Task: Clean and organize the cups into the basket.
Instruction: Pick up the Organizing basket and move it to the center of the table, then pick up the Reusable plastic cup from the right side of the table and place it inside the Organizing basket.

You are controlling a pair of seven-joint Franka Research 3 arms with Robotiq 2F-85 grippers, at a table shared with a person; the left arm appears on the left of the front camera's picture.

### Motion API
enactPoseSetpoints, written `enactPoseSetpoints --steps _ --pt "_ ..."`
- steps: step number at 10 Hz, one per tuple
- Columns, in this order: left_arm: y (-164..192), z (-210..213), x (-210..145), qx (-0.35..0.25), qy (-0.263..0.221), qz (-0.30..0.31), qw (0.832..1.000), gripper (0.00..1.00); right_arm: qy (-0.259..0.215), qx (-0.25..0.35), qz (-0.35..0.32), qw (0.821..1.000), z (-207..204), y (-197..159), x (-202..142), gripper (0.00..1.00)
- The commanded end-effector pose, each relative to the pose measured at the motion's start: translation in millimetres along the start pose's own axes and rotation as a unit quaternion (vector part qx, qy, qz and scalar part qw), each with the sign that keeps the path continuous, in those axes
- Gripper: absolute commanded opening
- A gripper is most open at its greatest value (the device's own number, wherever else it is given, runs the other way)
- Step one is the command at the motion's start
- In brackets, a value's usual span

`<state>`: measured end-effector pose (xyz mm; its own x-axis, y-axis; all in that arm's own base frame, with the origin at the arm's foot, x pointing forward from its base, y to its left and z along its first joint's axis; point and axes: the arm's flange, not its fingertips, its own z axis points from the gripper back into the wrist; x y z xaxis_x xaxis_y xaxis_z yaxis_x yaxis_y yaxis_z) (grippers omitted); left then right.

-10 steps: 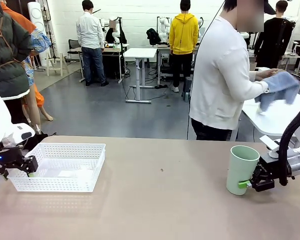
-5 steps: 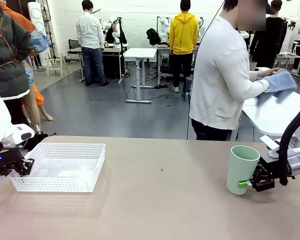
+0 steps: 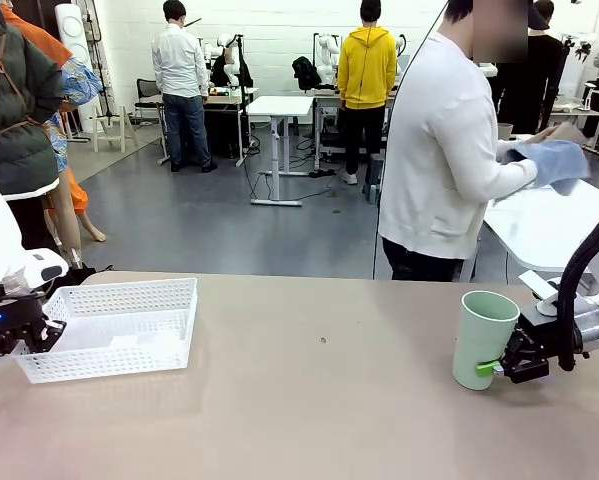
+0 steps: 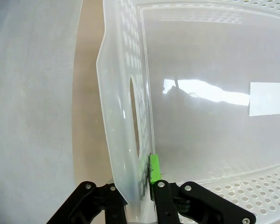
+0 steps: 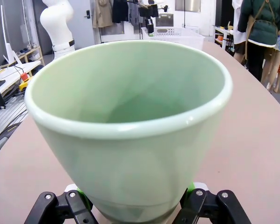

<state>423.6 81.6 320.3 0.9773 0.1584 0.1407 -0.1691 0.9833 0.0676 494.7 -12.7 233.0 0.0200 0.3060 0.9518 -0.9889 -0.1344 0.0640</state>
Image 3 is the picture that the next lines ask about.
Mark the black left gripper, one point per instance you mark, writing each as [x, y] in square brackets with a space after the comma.
[9, 317]

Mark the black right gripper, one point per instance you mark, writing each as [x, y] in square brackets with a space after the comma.
[534, 360]

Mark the mint green cup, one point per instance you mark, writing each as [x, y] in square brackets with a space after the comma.
[474, 340]

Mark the blue cleaning cloth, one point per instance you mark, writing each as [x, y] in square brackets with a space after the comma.
[559, 160]

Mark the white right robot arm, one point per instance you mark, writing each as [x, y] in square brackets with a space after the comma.
[596, 320]

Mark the right forearm white sleeve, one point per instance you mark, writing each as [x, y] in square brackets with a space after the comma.
[516, 180]

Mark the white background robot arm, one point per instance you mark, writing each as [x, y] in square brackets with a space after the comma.
[226, 42]
[329, 50]

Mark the white perforated plastic basket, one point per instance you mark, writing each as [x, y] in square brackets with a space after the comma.
[104, 365]

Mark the person's left hand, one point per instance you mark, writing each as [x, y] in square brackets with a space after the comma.
[546, 134]

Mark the white rounded side table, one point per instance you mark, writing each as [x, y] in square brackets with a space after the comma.
[544, 225]

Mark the person in dark green jacket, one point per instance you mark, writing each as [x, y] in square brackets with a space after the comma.
[14, 125]

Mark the person in white sweater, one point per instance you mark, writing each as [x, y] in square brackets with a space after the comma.
[429, 150]

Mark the white step stool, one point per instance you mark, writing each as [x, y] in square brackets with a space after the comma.
[97, 130]

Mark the white desk with lamp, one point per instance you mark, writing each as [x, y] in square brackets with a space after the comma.
[574, 112]

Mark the black power strip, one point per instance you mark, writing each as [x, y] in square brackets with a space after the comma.
[324, 173]

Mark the mannequin in blue patterned shirt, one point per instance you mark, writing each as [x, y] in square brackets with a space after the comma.
[79, 85]

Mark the black chair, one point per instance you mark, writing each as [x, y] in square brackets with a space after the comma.
[146, 90]

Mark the person in black clothes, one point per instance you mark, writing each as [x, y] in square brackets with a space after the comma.
[544, 75]

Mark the grey work desk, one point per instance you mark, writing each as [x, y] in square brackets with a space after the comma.
[329, 95]

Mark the man in white shirt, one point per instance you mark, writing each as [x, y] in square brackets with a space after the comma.
[179, 65]

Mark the wooden top desk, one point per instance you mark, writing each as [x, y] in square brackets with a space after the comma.
[229, 98]

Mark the man in yellow hoodie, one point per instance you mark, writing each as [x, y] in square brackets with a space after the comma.
[366, 65]

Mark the white standing desk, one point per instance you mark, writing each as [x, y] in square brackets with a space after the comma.
[279, 105]

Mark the black jacket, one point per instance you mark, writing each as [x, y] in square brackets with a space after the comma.
[306, 72]

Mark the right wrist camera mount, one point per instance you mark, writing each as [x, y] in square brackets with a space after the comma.
[536, 285]

